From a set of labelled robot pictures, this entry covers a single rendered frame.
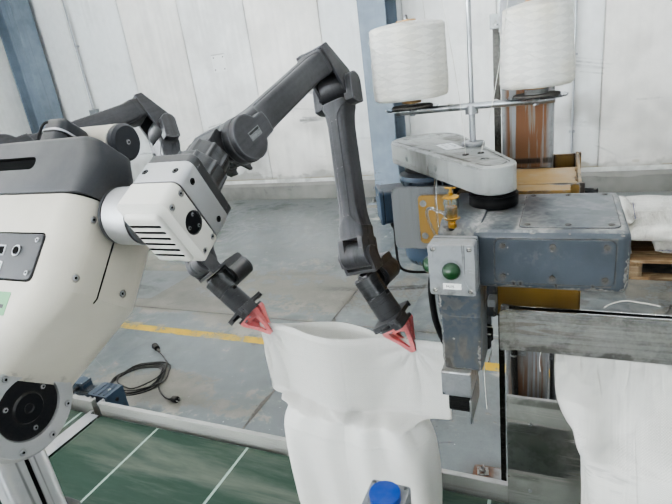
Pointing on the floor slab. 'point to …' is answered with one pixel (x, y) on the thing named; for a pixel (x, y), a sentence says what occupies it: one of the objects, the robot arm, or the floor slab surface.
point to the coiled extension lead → (151, 380)
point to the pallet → (642, 252)
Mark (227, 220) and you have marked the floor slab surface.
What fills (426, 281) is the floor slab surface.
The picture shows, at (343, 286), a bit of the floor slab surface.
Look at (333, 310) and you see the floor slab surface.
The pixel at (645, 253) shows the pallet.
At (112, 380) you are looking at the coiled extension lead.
